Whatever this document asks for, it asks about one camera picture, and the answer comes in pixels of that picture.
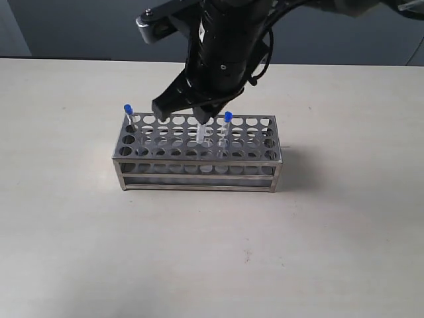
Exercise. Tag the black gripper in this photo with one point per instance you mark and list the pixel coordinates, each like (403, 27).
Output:
(226, 47)

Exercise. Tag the blue-capped test tube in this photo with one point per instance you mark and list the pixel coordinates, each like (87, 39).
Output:
(130, 117)
(223, 135)
(201, 133)

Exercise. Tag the stainless steel test tube rack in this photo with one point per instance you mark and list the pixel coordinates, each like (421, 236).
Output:
(165, 155)

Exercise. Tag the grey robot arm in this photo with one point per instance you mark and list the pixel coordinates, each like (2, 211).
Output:
(279, 9)

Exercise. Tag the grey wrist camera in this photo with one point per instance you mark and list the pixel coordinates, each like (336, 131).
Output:
(168, 18)

